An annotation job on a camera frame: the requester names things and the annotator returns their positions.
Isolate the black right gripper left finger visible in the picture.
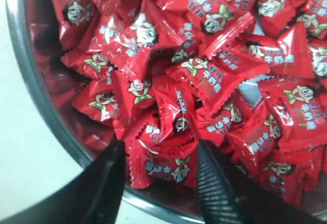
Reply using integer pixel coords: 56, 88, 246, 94
1, 140, 126, 224

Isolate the pile of red wrapped candies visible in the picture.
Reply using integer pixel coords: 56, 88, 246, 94
60, 0, 326, 207

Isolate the red candy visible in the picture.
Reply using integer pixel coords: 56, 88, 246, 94
126, 131, 199, 189

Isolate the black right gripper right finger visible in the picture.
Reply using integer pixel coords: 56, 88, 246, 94
196, 140, 324, 223

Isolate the silver metal bowl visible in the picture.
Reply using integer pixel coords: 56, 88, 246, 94
5, 0, 327, 224

